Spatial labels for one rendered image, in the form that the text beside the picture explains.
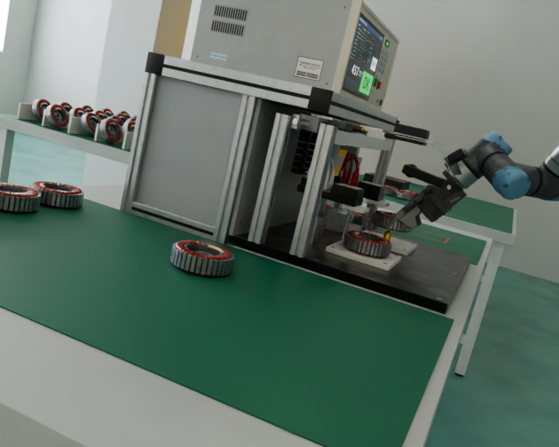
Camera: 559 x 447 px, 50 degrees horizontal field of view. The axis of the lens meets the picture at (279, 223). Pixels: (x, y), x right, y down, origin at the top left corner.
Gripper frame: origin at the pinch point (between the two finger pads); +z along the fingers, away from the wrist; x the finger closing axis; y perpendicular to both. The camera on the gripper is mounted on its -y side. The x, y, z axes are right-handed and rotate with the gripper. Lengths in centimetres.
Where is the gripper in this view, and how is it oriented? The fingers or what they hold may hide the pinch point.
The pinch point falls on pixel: (390, 222)
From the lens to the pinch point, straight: 164.0
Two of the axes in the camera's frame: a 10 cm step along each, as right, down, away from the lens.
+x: 3.5, -0.6, 9.4
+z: -7.1, 6.3, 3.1
